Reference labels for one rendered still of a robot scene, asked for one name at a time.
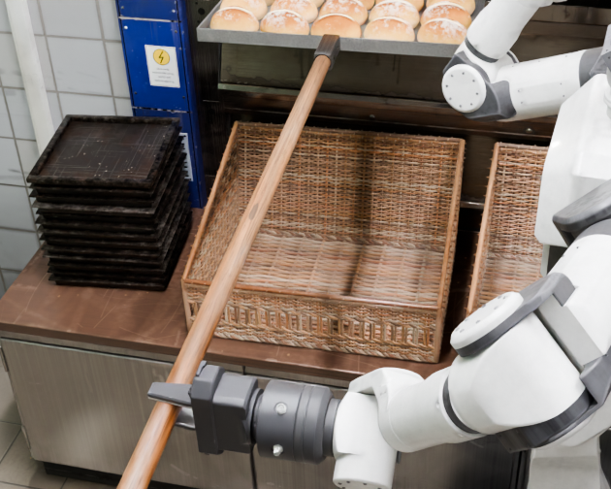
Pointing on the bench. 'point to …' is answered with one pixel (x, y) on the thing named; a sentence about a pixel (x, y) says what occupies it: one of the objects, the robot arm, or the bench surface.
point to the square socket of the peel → (331, 45)
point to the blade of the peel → (340, 38)
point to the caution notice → (162, 66)
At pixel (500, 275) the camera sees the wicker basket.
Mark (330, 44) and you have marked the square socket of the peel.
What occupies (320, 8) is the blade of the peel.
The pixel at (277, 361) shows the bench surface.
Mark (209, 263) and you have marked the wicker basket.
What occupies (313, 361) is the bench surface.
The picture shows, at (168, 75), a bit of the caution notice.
